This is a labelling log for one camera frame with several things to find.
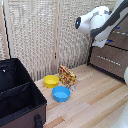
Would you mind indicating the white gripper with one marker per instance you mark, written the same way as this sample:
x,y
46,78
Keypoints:
x,y
99,42

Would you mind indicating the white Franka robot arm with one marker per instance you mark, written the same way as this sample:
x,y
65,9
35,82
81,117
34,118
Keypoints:
x,y
100,20

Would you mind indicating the colourful snack bag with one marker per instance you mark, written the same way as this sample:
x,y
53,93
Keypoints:
x,y
67,77

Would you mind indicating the yellow plastic bowl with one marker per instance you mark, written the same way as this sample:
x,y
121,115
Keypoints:
x,y
51,81

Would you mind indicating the blue plastic bowl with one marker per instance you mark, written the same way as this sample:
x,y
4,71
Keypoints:
x,y
61,93

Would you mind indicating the woven folding screen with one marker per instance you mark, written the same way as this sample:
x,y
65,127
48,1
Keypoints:
x,y
30,33

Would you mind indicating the black fabric storage box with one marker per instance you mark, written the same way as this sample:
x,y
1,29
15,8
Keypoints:
x,y
16,96

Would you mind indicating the dark frame drawer cabinet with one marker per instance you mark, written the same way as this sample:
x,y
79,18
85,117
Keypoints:
x,y
90,61

